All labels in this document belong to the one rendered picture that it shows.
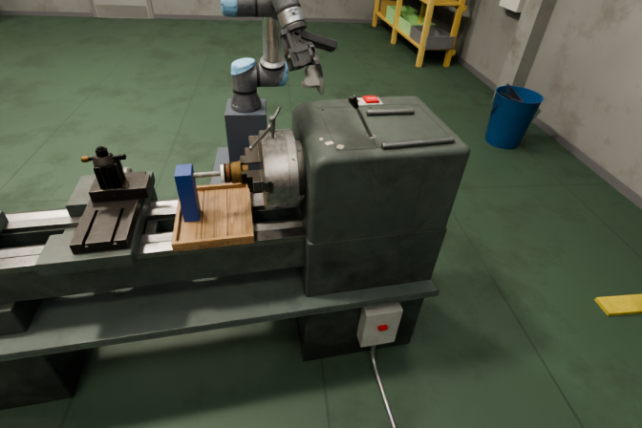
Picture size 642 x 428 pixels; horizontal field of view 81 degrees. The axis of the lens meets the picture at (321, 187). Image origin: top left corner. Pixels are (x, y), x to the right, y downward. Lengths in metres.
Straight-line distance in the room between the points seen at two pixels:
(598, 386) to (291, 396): 1.58
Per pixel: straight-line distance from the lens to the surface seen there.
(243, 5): 1.29
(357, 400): 2.12
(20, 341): 1.93
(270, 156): 1.36
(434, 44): 6.37
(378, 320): 1.88
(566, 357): 2.64
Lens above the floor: 1.92
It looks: 36 degrees down
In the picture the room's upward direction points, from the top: 3 degrees clockwise
